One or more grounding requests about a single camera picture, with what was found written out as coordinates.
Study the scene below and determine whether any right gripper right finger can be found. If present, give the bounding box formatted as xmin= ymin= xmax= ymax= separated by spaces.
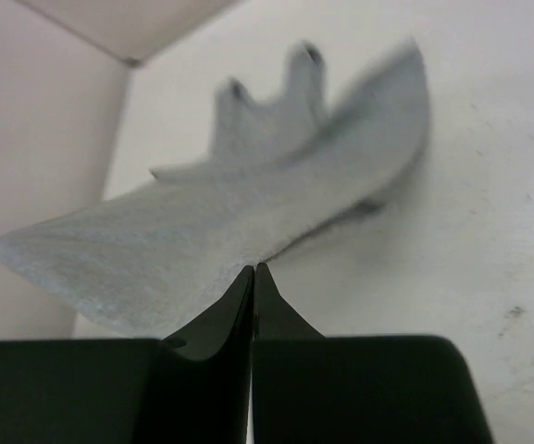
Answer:
xmin=253 ymin=263 xmax=323 ymax=340

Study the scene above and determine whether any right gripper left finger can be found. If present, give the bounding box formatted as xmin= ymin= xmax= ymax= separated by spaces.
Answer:
xmin=163 ymin=266 xmax=254 ymax=443

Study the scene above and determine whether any grey tank top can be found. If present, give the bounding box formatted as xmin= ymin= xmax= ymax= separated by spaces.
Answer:
xmin=0 ymin=44 xmax=430 ymax=338

